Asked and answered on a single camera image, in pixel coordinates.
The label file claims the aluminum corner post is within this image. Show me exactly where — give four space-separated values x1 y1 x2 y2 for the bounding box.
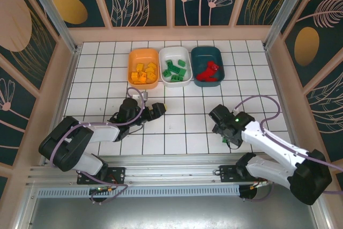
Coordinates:
25 0 83 54
263 0 309 50

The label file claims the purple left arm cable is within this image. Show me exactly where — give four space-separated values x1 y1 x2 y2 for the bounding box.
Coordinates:
49 87 147 205

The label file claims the grey metal sheet panel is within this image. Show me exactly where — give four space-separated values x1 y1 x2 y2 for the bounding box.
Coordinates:
16 196 330 229

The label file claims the white plastic container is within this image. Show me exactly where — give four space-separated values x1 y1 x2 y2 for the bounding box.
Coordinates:
158 46 193 88

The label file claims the orange plastic container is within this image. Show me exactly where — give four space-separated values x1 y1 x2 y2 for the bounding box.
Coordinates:
127 48 159 91

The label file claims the aluminum rail frame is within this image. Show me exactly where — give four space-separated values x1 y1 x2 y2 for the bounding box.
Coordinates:
25 153 322 187

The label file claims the teal plastic container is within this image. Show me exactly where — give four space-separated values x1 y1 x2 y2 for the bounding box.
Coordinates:
190 46 225 88

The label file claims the slotted grey cable duct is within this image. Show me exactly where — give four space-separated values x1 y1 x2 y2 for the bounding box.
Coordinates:
37 185 241 197

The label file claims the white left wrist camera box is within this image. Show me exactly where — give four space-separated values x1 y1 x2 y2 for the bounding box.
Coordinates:
132 91 150 102

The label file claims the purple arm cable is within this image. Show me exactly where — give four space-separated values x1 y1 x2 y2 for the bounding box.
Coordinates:
234 95 343 203
49 87 147 205

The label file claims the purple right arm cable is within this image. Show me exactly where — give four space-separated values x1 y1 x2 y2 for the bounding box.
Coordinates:
234 95 343 203

